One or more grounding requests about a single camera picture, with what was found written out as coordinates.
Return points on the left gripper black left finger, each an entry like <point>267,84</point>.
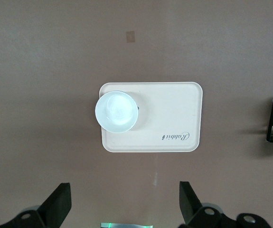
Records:
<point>53,206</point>

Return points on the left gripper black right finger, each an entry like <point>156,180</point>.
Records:
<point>195,211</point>

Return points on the white bowl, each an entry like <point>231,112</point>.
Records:
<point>116,111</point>

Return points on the cream rectangular tray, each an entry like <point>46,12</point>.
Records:
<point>169,111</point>

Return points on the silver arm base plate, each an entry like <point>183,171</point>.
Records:
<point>126,225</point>

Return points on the brown tape patch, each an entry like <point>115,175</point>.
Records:
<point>130,37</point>

